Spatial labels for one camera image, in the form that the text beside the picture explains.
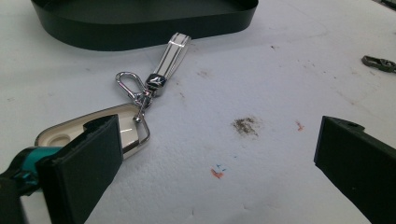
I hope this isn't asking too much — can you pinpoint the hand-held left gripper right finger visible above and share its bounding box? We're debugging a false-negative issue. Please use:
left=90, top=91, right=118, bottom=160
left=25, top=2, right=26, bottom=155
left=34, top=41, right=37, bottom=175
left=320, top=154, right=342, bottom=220
left=313, top=115, right=396, bottom=224

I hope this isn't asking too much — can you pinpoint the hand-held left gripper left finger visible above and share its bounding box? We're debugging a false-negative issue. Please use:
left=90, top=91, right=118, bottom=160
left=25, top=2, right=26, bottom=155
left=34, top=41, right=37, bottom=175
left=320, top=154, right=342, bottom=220
left=35, top=114, right=124, bottom=224

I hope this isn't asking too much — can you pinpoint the white car key with keychain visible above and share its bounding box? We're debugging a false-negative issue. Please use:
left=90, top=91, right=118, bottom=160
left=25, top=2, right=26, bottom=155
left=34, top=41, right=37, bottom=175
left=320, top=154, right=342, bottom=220
left=34, top=32, right=192, bottom=161

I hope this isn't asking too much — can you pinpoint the dark green tray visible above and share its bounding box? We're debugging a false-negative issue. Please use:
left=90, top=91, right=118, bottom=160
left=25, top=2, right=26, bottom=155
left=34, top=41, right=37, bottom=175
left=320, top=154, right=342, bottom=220
left=30, top=0, right=260, bottom=52

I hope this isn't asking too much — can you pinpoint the small dark metal clasp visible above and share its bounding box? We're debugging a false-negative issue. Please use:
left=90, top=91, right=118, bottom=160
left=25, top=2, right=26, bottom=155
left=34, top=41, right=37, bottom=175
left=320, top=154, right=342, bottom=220
left=361, top=54, right=396, bottom=75

